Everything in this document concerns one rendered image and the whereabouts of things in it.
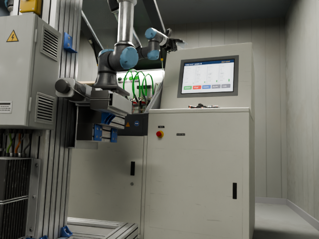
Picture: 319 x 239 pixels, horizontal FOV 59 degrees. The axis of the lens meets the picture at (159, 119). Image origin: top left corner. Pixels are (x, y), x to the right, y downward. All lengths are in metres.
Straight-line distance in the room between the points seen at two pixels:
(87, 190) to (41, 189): 0.89
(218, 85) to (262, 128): 2.25
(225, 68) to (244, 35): 2.44
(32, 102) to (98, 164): 1.07
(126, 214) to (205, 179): 0.63
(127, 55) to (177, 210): 1.06
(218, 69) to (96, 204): 1.39
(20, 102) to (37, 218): 0.54
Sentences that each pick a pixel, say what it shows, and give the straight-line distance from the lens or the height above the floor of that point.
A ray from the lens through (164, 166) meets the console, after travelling 1.98.
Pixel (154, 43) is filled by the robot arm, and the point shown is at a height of 1.37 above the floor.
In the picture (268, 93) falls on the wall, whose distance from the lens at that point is 4.47.
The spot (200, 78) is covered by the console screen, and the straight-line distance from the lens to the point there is 2.28.
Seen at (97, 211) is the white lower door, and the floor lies 0.22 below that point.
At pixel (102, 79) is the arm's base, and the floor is 1.08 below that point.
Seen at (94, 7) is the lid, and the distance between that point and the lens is 2.52.
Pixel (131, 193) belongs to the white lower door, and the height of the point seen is 0.37.
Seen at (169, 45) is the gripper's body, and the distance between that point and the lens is 2.02.
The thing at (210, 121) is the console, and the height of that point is 0.89.
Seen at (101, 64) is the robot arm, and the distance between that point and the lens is 1.72.
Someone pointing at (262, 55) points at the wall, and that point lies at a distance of 4.61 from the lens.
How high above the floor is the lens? 0.68
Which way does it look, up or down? 6 degrees up
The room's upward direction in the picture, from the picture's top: 2 degrees clockwise
